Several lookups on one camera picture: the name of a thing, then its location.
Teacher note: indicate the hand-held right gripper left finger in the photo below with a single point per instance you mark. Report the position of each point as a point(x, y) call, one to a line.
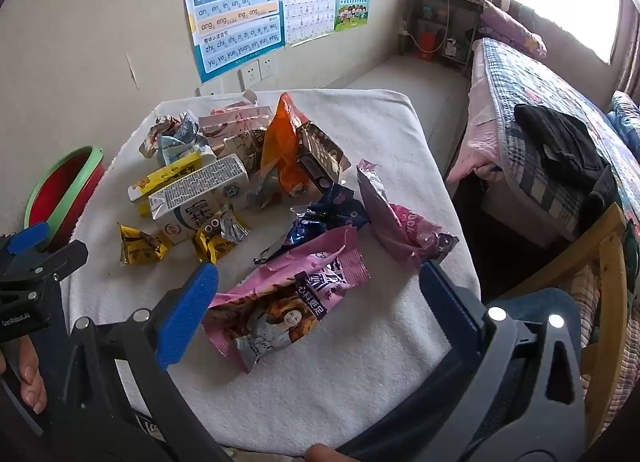
point(187, 312)

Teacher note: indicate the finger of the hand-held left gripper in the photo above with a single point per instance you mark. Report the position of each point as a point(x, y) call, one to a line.
point(30, 238)
point(65, 257)

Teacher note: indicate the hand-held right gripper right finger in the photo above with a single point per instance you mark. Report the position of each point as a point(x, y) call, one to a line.
point(450, 307)

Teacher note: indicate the red bin with green rim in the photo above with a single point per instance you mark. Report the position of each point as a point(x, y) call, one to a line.
point(60, 192)

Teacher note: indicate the yellow brown candy wrapper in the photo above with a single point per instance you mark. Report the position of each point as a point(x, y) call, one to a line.
point(142, 247)
point(212, 247)

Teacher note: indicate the pink snack bag with portrait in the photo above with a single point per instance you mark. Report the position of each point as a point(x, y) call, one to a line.
point(280, 312)

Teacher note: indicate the white milk carton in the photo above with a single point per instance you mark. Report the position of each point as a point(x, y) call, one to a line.
point(200, 192)

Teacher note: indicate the dark blue snack wrapper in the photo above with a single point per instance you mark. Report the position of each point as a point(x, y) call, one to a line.
point(320, 222)

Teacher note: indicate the person's left hand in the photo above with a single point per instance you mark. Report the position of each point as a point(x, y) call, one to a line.
point(27, 377)

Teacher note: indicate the person's right leg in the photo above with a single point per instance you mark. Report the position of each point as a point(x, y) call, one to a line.
point(530, 302)

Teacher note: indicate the small silver wrapper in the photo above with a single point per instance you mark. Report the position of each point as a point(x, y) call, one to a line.
point(232, 229)

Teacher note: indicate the pink foil wrapper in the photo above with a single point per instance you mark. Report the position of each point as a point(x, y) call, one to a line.
point(395, 222)

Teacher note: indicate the yellow drink carton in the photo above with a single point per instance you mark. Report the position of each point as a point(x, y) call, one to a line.
point(165, 176)

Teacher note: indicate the silver blue crumpled wrapper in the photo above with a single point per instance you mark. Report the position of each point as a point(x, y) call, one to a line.
point(175, 141)

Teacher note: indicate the pink bed sheet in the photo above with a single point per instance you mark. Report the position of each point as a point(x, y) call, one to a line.
point(475, 141)

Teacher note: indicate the wooden chair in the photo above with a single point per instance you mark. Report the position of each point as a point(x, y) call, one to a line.
point(612, 252)

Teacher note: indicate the beige drink carton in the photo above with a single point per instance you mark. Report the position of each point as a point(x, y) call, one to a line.
point(240, 144)

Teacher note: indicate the pink checked cushion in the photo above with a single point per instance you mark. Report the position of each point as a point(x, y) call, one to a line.
point(625, 342)

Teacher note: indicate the white towel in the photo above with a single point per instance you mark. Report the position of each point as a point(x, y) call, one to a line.
point(350, 151)

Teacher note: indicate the pink drink carton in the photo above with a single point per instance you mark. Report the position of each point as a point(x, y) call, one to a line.
point(225, 121)

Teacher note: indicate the orange snack bag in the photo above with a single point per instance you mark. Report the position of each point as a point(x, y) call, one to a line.
point(282, 141)

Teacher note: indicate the black clothing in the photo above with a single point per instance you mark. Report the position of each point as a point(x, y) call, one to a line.
point(560, 141)

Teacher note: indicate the brown snack packet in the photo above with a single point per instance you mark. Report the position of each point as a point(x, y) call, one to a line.
point(322, 146)

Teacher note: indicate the blue plaid quilt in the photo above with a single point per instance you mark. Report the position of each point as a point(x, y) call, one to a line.
point(540, 86)

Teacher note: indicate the red box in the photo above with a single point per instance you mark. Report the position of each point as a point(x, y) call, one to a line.
point(428, 45)

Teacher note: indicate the pink floral pillow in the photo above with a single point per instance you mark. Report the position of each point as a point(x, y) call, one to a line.
point(510, 29)

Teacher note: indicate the dark shelf unit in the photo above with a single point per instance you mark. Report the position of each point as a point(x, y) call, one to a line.
point(462, 16)

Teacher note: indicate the small white wall socket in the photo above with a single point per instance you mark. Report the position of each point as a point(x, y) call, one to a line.
point(210, 90)

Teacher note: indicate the colourful letter wall poster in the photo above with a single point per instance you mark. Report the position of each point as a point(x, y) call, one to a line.
point(230, 6)

